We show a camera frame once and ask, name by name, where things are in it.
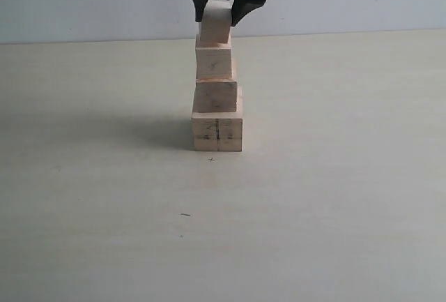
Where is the smallest wooden cube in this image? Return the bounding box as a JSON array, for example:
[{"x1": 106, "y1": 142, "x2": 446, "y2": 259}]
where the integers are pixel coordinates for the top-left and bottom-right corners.
[{"x1": 198, "y1": 1, "x2": 232, "y2": 44}]

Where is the medium striped wooden cube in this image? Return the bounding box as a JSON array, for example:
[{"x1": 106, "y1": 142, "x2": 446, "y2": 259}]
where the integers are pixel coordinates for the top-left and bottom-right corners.
[{"x1": 195, "y1": 34, "x2": 233, "y2": 79}]

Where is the second largest wooden cube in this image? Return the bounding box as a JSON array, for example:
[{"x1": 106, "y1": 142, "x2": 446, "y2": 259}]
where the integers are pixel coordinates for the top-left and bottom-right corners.
[{"x1": 192, "y1": 60, "x2": 239, "y2": 113}]

